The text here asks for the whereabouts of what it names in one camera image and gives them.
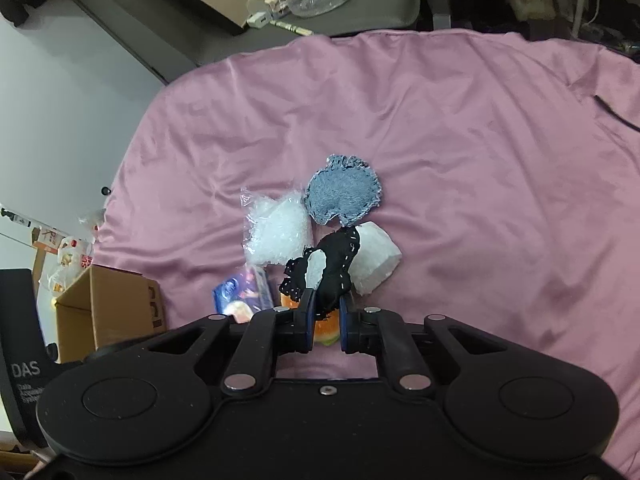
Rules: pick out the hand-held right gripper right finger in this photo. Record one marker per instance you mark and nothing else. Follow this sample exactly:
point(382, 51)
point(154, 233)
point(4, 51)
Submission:
point(345, 327)

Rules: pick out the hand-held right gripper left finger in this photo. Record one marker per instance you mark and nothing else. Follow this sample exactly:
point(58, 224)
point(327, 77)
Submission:
point(306, 322)

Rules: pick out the orange green sponge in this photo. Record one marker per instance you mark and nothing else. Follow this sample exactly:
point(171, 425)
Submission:
point(325, 332)

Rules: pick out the black white-dotted cloth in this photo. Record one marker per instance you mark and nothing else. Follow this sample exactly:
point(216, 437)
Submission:
point(336, 255)

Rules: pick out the colourful blue packet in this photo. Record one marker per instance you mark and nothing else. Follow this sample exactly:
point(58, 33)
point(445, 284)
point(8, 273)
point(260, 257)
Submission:
point(235, 292)

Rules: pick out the clear bag of white bits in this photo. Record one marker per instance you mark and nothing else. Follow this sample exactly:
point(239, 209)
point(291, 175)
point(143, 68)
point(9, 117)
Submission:
point(277, 227)

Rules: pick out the blue denim patch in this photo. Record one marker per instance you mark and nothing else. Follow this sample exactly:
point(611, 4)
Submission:
point(340, 195)

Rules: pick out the brown cardboard box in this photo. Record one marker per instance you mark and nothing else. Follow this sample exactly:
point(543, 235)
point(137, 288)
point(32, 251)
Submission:
point(115, 305)

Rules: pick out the pink bedsheet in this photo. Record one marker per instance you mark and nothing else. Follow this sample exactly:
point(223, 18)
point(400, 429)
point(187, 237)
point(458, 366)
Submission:
point(450, 135)

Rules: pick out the white red plastic bag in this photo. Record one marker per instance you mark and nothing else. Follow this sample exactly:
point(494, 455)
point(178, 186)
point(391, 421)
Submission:
point(70, 256)

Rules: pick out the orange white carton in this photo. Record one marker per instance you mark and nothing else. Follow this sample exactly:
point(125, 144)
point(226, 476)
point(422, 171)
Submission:
point(47, 240)

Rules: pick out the black equipment case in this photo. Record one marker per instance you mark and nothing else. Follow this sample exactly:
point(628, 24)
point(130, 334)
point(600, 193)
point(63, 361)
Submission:
point(20, 335)

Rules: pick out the white wrapped stick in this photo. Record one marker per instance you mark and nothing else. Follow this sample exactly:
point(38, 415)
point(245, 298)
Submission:
point(290, 28)

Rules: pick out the white charger plug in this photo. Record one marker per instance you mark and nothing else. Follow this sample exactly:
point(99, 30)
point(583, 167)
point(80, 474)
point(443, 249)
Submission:
point(259, 19)

